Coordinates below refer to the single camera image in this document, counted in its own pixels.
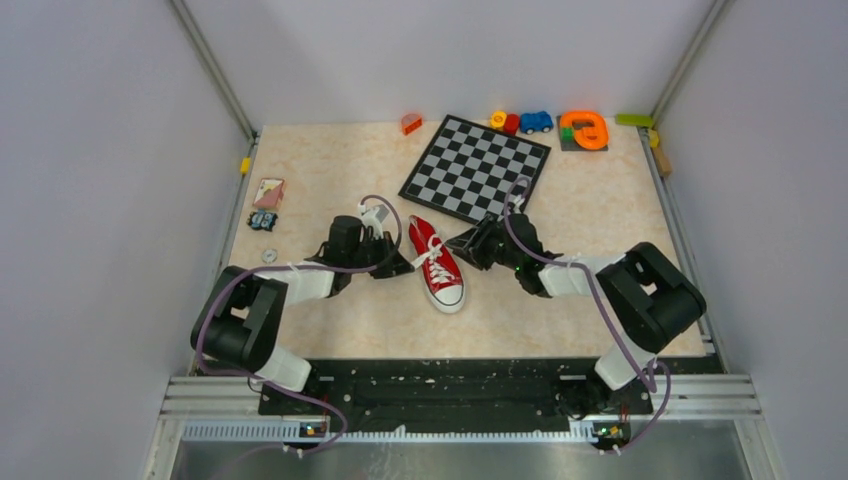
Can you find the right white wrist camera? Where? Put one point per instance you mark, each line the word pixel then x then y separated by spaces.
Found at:
pixel 515 204

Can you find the pink tangram card box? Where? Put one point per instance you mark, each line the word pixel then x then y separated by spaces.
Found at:
pixel 269 194

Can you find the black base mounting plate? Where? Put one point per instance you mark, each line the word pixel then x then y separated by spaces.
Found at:
pixel 463 396

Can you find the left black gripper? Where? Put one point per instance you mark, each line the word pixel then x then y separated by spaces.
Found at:
pixel 392 261

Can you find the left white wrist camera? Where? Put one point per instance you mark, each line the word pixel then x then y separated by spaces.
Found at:
pixel 372 219

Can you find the yellow clip on rail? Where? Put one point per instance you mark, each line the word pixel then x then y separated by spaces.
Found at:
pixel 245 166

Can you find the orange half-round toy block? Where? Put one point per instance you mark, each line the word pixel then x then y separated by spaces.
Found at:
pixel 410 122

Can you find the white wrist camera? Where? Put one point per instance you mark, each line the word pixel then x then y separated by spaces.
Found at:
pixel 372 219
pixel 515 204

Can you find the blue toy car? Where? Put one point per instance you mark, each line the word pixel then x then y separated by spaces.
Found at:
pixel 533 122

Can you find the yellow toy cylinder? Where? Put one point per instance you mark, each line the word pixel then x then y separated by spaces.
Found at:
pixel 498 119

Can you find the small blue toy robot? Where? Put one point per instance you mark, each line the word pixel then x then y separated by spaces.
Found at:
pixel 262 220

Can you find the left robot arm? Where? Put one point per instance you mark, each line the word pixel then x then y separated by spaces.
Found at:
pixel 240 322

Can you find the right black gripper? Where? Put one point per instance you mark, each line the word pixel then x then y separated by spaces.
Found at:
pixel 472 243

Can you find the orange curved track toy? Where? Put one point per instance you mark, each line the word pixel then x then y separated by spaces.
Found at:
pixel 582 131

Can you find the black grey checkerboard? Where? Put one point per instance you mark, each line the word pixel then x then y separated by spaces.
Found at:
pixel 466 170

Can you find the red canvas sneaker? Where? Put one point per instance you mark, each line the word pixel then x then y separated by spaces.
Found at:
pixel 443 279

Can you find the red toy cylinder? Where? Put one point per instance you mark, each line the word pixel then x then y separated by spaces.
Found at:
pixel 511 124

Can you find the wooden block on rail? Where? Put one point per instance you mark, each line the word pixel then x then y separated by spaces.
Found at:
pixel 663 163

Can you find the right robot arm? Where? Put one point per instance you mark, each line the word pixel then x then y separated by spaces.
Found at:
pixel 642 297

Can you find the green flat block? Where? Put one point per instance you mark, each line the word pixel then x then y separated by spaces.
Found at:
pixel 635 120

